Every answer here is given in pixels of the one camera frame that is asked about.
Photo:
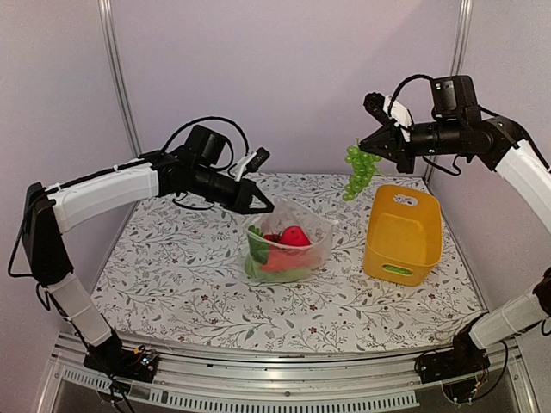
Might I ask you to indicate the aluminium post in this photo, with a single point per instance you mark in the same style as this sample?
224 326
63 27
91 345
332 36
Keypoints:
115 65
461 36

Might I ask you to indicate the aluminium front rail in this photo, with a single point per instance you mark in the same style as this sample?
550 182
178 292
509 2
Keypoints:
196 378

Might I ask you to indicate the red tomato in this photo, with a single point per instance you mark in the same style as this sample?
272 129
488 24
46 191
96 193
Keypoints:
272 237

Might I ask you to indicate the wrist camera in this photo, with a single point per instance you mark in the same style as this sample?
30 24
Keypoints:
250 163
386 111

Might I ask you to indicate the orange carrot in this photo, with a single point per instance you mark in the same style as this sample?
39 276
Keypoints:
284 260

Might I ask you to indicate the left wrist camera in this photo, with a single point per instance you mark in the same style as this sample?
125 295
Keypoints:
250 163

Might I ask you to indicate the green leafy vegetable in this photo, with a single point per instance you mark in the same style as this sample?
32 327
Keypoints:
258 251

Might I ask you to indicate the yellow plastic basket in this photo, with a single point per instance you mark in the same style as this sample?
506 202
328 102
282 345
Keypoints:
405 229

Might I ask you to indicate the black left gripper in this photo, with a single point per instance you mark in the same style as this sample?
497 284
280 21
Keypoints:
244 197

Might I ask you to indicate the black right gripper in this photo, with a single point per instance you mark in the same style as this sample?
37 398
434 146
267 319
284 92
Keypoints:
388 141

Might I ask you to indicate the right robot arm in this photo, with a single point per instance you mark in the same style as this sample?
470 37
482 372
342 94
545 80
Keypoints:
516 160

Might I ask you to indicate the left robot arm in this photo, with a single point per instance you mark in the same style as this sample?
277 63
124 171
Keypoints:
50 212

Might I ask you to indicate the green grapes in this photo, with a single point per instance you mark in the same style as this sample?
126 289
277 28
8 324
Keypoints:
364 167

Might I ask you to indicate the floral table cover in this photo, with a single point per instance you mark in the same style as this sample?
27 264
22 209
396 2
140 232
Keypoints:
179 275

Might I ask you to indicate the red fruit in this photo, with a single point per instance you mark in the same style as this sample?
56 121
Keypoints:
294 236

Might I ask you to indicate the clear zip top bag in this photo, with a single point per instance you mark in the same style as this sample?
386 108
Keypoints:
287 213

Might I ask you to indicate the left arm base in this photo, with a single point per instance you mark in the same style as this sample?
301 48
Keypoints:
139 364

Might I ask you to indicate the green bitter gourd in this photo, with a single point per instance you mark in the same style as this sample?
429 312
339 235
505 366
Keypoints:
397 270

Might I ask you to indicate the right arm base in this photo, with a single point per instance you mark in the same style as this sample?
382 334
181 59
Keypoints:
465 367

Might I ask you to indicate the right aluminium post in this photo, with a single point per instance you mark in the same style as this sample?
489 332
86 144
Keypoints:
461 36

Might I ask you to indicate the left aluminium post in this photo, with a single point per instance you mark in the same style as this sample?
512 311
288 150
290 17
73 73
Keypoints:
115 65

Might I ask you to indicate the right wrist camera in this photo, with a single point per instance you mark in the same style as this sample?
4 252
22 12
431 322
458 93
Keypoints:
386 111

